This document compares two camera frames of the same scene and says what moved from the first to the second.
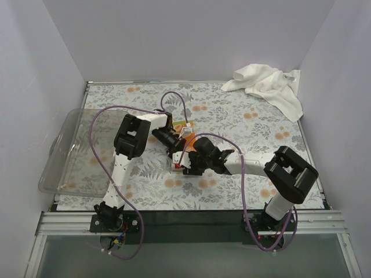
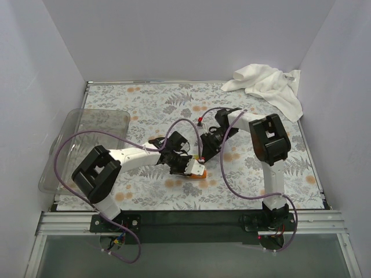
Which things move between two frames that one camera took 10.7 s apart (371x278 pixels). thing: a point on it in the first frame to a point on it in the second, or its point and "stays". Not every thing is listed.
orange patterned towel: x=190 y=140 to x=199 y=176
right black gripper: x=191 y=163 to x=207 y=143
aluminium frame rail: x=306 y=223 stays
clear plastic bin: x=71 y=168 stays
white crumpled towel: x=276 y=87 stays
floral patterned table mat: x=233 y=120 stays
